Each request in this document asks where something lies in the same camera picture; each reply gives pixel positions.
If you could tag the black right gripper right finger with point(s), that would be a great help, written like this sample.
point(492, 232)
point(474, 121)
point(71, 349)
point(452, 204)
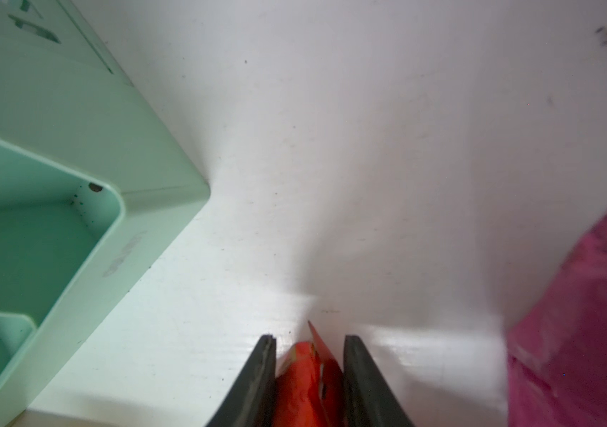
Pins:
point(368, 399)

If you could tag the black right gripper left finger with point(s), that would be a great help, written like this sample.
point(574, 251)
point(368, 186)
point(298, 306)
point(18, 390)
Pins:
point(251, 400)

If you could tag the mint green file organizer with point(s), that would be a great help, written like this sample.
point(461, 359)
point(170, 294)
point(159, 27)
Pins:
point(93, 188)

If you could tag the pink tea bag packet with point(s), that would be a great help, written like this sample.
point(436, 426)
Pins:
point(557, 354)

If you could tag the red foil tea bag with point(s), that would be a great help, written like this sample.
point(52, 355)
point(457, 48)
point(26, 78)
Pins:
point(309, 386)

